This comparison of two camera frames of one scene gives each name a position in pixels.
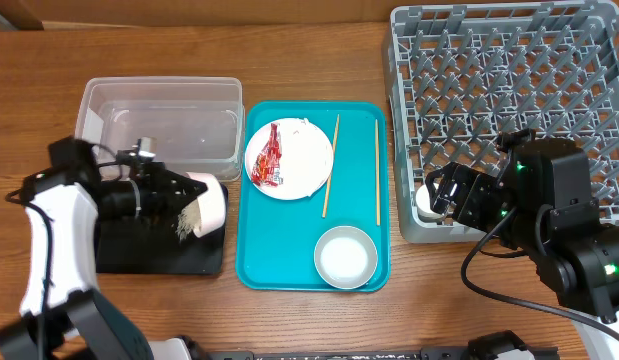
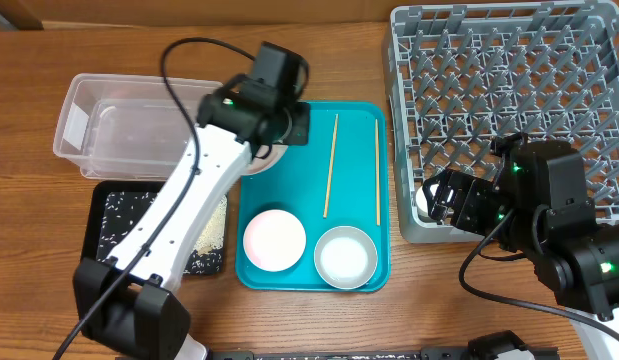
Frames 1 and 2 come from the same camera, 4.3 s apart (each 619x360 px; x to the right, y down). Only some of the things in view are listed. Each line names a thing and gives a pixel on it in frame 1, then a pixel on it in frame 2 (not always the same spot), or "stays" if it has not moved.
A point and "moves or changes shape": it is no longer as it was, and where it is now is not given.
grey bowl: [345, 257] stays
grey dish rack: [460, 75] stays
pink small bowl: [211, 203] moves or changes shape
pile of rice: [189, 220] moves or changes shape
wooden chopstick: [331, 165] stays
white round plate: [289, 158] moves or changes shape
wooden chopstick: [377, 172] stays
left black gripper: [173, 200] → [298, 130]
